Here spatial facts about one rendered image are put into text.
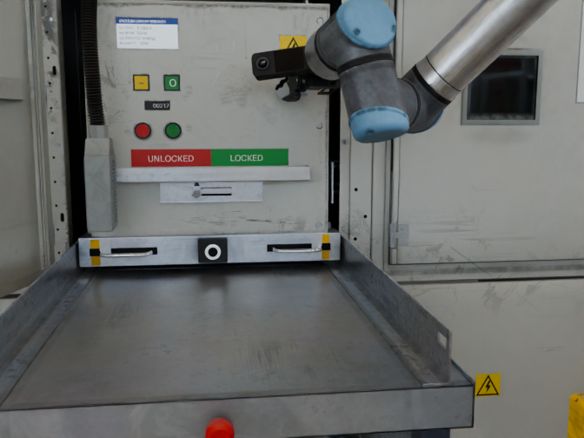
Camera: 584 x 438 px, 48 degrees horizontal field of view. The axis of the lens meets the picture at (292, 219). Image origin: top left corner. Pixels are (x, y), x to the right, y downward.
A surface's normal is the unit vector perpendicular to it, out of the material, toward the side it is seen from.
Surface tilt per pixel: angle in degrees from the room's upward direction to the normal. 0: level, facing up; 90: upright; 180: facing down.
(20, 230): 90
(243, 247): 90
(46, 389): 0
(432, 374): 0
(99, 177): 90
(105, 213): 90
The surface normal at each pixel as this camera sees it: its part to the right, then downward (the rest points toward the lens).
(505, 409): 0.13, 0.15
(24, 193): 0.98, 0.03
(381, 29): 0.34, -0.21
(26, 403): 0.00, -0.99
